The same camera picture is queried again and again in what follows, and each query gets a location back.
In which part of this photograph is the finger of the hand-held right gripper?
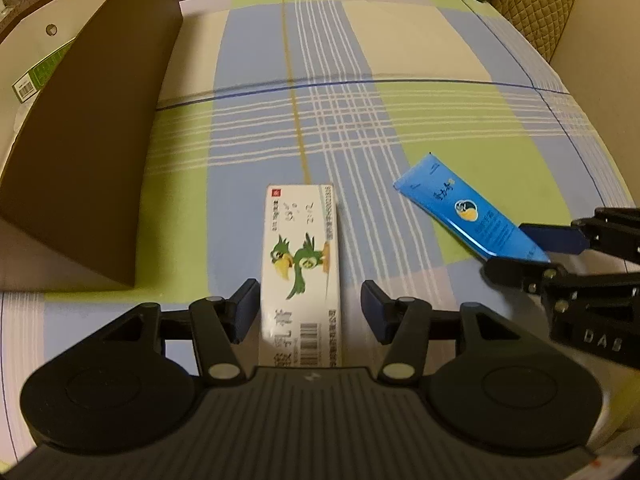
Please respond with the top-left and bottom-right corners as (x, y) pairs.
(519, 206), (640, 261)
(482, 257), (640, 328)

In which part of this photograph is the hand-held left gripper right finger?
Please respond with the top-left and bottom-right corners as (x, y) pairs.
(360, 279), (526, 386)

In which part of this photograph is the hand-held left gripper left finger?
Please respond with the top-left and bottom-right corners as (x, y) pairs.
(100, 278), (262, 386)

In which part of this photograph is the white medicine box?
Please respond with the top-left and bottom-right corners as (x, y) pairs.
(260, 183), (343, 368)

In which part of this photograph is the blue ointment tube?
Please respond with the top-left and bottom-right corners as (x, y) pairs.
(392, 154), (551, 264)

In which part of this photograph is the brown storage box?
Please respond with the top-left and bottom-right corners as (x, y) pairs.
(0, 0), (183, 291)

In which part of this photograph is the green medicine box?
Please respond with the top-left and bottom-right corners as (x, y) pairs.
(12, 42), (71, 104)

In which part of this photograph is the plaid tablecloth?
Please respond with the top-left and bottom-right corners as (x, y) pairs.
(0, 0), (636, 466)

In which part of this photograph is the beige quilted chair cover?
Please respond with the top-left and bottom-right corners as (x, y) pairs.
(492, 0), (581, 63)

